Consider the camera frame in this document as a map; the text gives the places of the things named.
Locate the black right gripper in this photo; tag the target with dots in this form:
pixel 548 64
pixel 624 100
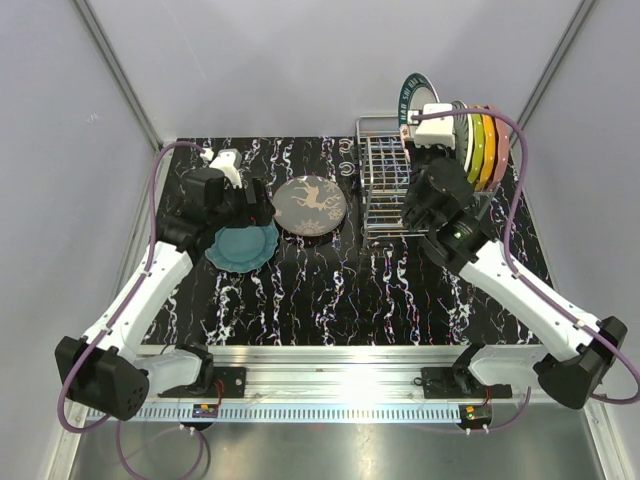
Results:
pixel 437 149

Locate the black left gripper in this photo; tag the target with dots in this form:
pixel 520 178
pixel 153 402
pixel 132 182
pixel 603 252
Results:
pixel 259 213

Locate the teal scalloped plate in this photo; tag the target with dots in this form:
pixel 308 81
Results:
pixel 242 250

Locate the white blue striped plate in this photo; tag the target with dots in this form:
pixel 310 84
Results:
pixel 464 139

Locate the green dotted plate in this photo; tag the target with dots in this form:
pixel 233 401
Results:
pixel 477 158

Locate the teal lettered plate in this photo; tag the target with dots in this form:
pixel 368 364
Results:
pixel 416 91

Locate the orange dotted plate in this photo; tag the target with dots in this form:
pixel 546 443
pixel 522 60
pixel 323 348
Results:
pixel 490 147

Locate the pink dotted plate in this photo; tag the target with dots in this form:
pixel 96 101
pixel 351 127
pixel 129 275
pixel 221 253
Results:
pixel 502 153

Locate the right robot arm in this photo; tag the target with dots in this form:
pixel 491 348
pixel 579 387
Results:
pixel 579 347

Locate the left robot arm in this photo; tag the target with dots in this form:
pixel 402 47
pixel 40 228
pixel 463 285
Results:
pixel 101 369

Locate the metal dish rack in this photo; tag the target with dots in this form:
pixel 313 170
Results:
pixel 385 174

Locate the grey deer plate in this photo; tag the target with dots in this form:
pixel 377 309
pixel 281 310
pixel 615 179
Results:
pixel 309 206

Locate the black marble pattern mat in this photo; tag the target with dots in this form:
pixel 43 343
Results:
pixel 332 291

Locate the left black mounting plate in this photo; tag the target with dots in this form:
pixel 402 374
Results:
pixel 230 382

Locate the black mounting plate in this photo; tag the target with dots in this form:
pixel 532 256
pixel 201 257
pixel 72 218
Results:
pixel 230 382
pixel 439 383

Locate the left small circuit board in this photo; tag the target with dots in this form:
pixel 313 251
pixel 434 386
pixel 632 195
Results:
pixel 205 411

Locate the small circuit board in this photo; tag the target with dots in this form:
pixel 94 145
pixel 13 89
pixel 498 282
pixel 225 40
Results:
pixel 205 411
pixel 477 413

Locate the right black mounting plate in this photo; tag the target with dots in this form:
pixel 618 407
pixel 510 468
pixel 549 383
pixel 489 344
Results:
pixel 439 383

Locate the right small circuit board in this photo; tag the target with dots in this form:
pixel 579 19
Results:
pixel 477 413

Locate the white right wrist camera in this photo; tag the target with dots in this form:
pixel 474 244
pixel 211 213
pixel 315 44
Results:
pixel 438 131

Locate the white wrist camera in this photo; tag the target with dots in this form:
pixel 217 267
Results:
pixel 438 131
pixel 227 161

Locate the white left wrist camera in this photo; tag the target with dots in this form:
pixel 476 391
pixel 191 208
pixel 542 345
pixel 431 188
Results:
pixel 227 161

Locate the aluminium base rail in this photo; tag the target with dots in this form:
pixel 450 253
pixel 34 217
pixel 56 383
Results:
pixel 337 385

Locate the left aluminium frame post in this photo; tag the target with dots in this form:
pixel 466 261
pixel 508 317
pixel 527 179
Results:
pixel 110 59

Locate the aluminium frame post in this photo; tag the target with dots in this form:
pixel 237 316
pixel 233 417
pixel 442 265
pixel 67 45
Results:
pixel 563 47
pixel 110 59

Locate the right aluminium frame post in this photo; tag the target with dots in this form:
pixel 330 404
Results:
pixel 563 47

